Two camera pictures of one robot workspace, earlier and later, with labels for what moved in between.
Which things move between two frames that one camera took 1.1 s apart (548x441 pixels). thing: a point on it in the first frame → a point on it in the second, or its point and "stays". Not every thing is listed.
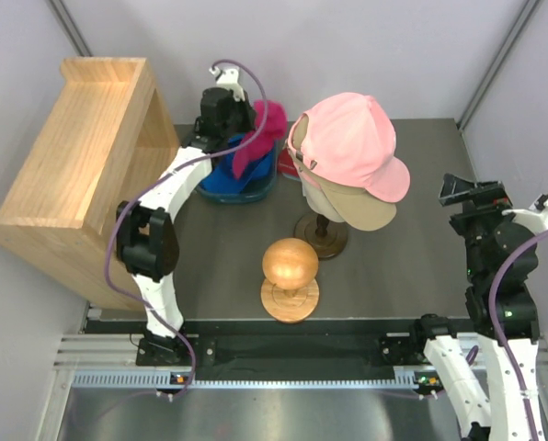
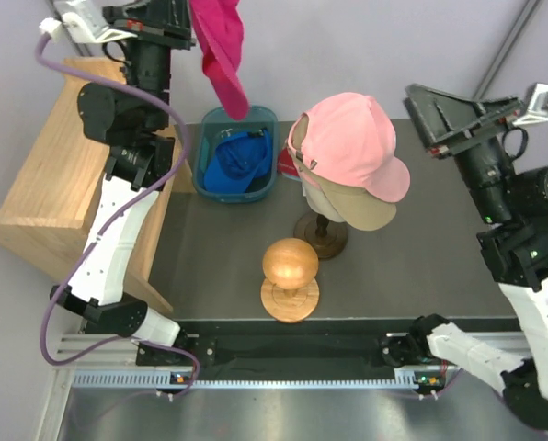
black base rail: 288,352 stays
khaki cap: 356,207 stays
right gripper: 488,197 → 436,115
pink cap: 349,140 stays
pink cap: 307,177 stays
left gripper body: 239,120 → 152,29
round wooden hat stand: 290,291 stays
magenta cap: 253,153 → 220,28
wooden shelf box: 101,128 stays
